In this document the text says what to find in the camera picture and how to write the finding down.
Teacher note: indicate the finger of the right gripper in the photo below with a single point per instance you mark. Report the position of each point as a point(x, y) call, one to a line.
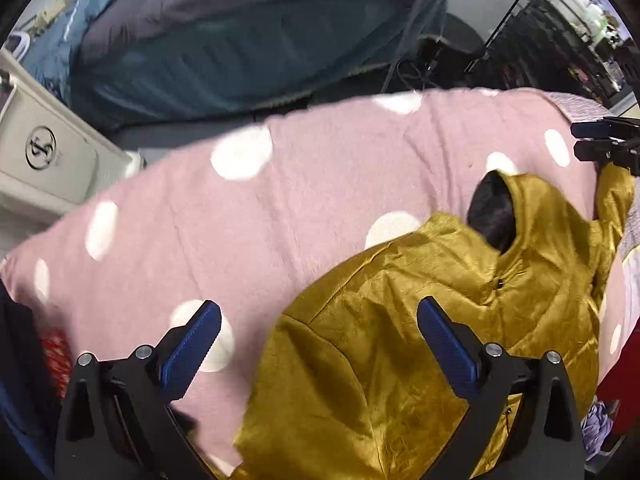
point(623, 154)
point(619, 128)

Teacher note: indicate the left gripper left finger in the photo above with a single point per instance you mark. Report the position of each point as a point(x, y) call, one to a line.
point(116, 420)

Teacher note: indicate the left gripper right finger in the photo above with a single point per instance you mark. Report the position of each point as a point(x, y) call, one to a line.
point(545, 440)

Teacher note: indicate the mustard yellow satin jacket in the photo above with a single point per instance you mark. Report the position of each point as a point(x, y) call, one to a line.
point(450, 319)

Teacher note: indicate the red cloth item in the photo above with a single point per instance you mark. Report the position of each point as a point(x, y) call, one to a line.
point(58, 359)

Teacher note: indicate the pink polka dot blanket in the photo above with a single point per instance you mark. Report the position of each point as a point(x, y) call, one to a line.
point(317, 233)

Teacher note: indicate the white storage box with logo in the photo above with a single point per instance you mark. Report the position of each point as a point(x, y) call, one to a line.
point(51, 160)

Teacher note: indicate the grey quilted bedding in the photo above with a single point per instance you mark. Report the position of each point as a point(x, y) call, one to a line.
point(240, 0)

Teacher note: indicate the teal blue mattress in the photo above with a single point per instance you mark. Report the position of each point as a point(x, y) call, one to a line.
point(228, 64)

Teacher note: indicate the black wire rack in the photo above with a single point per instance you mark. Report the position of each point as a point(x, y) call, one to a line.
point(546, 45)

